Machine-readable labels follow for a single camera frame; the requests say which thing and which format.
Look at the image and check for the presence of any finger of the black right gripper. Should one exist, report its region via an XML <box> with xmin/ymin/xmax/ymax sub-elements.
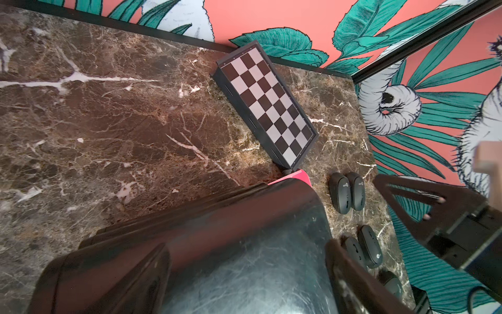
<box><xmin>373</xmin><ymin>174</ymin><xmax>486</xmax><ymax>244</ymax></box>

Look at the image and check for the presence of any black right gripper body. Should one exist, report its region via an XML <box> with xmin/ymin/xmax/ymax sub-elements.
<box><xmin>426</xmin><ymin>205</ymin><xmax>501</xmax><ymax>302</ymax></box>

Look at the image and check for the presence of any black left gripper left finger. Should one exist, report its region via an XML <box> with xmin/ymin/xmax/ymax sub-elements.
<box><xmin>84</xmin><ymin>243</ymin><xmax>172</xmax><ymax>313</ymax></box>

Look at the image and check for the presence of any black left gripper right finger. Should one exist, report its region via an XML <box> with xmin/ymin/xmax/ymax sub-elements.
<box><xmin>325</xmin><ymin>239</ymin><xmax>413</xmax><ymax>313</ymax></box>

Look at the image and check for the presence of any black computer mouse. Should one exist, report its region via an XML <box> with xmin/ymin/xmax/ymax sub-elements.
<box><xmin>346</xmin><ymin>172</ymin><xmax>366</xmax><ymax>211</ymax></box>
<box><xmin>342</xmin><ymin>236</ymin><xmax>367</xmax><ymax>270</ymax></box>
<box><xmin>357</xmin><ymin>225</ymin><xmax>383</xmax><ymax>269</ymax></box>
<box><xmin>329</xmin><ymin>172</ymin><xmax>352</xmax><ymax>215</ymax></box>

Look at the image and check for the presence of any black drawer cabinet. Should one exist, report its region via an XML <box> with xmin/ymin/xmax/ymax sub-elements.
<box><xmin>27</xmin><ymin>178</ymin><xmax>340</xmax><ymax>314</ymax></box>

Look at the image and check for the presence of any red white chess board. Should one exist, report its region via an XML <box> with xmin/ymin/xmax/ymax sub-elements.
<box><xmin>212</xmin><ymin>41</ymin><xmax>319</xmax><ymax>171</ymax></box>

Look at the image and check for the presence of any black frame post right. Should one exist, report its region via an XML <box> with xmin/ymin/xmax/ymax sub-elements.
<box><xmin>352</xmin><ymin>0</ymin><xmax>501</xmax><ymax>84</ymax></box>

